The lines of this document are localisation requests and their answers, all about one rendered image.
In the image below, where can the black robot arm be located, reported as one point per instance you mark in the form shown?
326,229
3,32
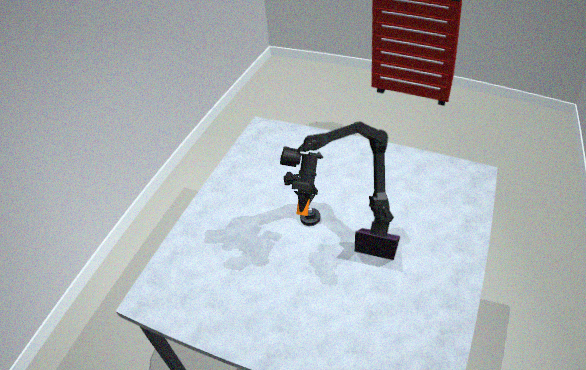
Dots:
378,139

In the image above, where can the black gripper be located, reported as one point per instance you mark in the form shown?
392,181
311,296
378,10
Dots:
306,187

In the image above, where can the orange knob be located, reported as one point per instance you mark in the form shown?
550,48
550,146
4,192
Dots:
305,211

